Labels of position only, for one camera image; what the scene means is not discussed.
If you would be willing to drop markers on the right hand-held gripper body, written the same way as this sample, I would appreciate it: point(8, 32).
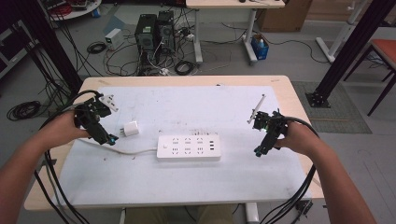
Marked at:
point(271, 127)

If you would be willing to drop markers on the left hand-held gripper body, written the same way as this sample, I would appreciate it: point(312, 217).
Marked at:
point(91, 119)

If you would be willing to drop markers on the person's left hand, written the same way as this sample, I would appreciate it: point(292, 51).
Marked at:
point(62, 127)

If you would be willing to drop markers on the person's right hand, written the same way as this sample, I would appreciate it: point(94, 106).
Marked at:
point(300, 138)

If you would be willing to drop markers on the white charger adapter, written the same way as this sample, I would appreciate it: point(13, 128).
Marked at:
point(131, 128)

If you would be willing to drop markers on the white table leg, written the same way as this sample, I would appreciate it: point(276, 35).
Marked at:
point(251, 213)

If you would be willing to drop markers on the white power strip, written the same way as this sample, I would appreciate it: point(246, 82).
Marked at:
point(188, 148)

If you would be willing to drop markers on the grey floor mat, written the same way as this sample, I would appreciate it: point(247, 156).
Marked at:
point(339, 115)

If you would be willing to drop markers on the white table mat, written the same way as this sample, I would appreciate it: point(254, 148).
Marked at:
point(186, 183)

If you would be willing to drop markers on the blue box with bottles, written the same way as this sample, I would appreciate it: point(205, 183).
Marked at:
point(260, 48)

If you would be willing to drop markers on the white power supply box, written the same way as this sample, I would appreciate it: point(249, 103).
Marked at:
point(114, 38)

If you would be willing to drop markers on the black computer tower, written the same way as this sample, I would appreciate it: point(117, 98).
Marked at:
point(145, 32)
point(165, 31)

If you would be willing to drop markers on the round white table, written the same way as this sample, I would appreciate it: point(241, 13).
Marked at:
point(74, 9)

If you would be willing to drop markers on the cardboard box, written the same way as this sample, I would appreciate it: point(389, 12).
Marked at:
point(285, 15)

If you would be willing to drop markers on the white metal stand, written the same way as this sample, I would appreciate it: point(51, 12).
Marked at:
point(341, 34)

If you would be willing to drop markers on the white-legged wooden desk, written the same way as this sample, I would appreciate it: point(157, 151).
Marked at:
point(233, 3)

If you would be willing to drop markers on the orange-topped stool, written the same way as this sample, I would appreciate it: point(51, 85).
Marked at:
point(386, 49)

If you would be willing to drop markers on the black metal post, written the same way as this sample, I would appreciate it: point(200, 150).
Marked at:
point(351, 46)
point(53, 46)

